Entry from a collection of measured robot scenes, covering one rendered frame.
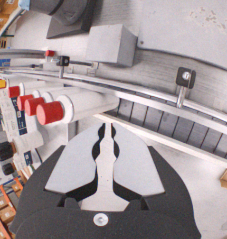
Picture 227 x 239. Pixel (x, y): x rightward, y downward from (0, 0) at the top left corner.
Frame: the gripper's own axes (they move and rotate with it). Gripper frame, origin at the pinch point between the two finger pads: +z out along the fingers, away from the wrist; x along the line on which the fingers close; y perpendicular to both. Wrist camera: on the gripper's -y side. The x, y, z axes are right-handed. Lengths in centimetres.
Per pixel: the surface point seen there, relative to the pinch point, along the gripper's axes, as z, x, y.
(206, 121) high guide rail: 3.1, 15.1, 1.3
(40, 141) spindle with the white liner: 32, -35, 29
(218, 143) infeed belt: 5.3, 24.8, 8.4
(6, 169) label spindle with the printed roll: 25, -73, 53
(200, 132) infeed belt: 8.4, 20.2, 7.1
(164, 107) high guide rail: 7.1, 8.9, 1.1
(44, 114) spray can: 3.7, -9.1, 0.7
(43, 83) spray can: 26.3, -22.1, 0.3
